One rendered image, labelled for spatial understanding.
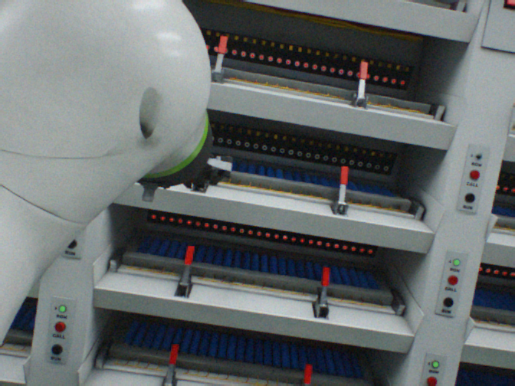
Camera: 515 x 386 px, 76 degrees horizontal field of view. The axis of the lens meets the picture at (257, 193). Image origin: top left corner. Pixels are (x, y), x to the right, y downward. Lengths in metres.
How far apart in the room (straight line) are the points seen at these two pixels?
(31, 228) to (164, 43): 0.10
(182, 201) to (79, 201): 0.44
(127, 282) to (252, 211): 0.27
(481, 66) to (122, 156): 0.67
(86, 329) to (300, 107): 0.56
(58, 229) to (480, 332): 0.79
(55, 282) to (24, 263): 0.53
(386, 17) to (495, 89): 0.24
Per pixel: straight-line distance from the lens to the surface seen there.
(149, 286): 0.69
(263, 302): 0.68
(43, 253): 0.20
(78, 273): 0.70
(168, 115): 0.17
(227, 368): 0.78
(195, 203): 0.62
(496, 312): 0.90
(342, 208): 0.66
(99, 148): 0.17
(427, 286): 0.72
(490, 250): 0.77
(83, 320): 0.72
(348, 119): 0.64
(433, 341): 0.77
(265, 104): 0.62
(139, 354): 0.79
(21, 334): 0.88
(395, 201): 0.73
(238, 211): 0.61
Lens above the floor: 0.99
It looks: 3 degrees down
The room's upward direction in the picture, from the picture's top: 10 degrees clockwise
